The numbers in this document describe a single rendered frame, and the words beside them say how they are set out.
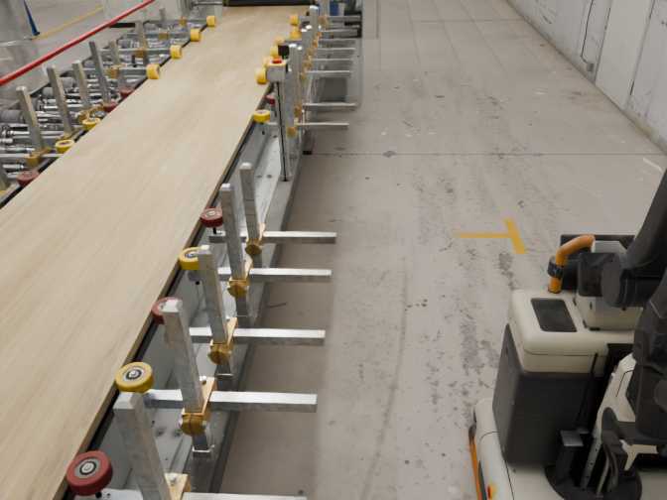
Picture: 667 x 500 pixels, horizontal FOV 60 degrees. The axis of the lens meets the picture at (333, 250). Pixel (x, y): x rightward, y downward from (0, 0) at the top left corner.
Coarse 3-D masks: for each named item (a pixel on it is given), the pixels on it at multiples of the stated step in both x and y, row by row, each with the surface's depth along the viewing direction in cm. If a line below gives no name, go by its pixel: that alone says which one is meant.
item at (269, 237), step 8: (216, 232) 200; (224, 232) 200; (240, 232) 199; (264, 232) 199; (272, 232) 199; (280, 232) 199; (288, 232) 198; (296, 232) 198; (304, 232) 198; (312, 232) 198; (320, 232) 198; (328, 232) 198; (216, 240) 199; (224, 240) 199; (264, 240) 198; (272, 240) 198; (280, 240) 198; (288, 240) 197; (296, 240) 197; (304, 240) 197; (312, 240) 197; (320, 240) 196; (328, 240) 196
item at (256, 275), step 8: (192, 272) 176; (224, 272) 176; (256, 272) 176; (264, 272) 175; (272, 272) 175; (280, 272) 175; (288, 272) 175; (296, 272) 175; (304, 272) 175; (312, 272) 175; (320, 272) 175; (328, 272) 174; (192, 280) 177; (200, 280) 177; (224, 280) 177; (256, 280) 176; (264, 280) 176; (272, 280) 176; (280, 280) 176; (288, 280) 175; (296, 280) 175; (304, 280) 175; (312, 280) 175; (320, 280) 175; (328, 280) 174
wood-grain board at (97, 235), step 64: (192, 64) 358; (256, 64) 354; (128, 128) 268; (192, 128) 265; (64, 192) 213; (128, 192) 211; (192, 192) 210; (0, 256) 177; (64, 256) 176; (128, 256) 175; (0, 320) 151; (64, 320) 150; (128, 320) 149; (0, 384) 131; (64, 384) 131; (0, 448) 116; (64, 448) 116
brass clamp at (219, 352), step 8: (232, 320) 159; (232, 328) 156; (232, 336) 155; (216, 344) 151; (224, 344) 151; (232, 344) 155; (208, 352) 151; (216, 352) 150; (224, 352) 150; (216, 360) 151; (224, 360) 151
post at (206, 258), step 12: (204, 252) 137; (204, 264) 138; (216, 264) 142; (204, 276) 140; (216, 276) 142; (204, 288) 142; (216, 288) 142; (216, 300) 144; (216, 312) 146; (216, 324) 148; (216, 336) 150; (228, 360) 155; (228, 372) 157
